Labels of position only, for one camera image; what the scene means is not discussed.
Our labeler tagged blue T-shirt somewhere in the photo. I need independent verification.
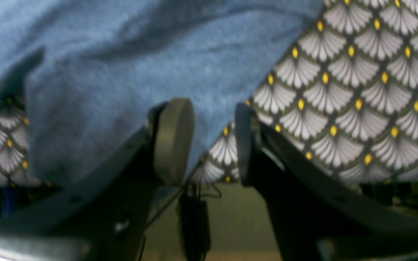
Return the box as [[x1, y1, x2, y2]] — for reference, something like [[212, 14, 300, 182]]
[[0, 0, 323, 186]]

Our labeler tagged fan-patterned tablecloth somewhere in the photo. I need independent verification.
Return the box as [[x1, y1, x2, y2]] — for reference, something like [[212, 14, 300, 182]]
[[0, 0, 418, 187]]

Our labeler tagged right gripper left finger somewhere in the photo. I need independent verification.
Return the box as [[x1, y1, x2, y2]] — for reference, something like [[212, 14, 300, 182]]
[[0, 98, 195, 261]]

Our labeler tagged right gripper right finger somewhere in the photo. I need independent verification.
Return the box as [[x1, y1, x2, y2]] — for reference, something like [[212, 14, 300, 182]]
[[234, 103, 418, 261]]

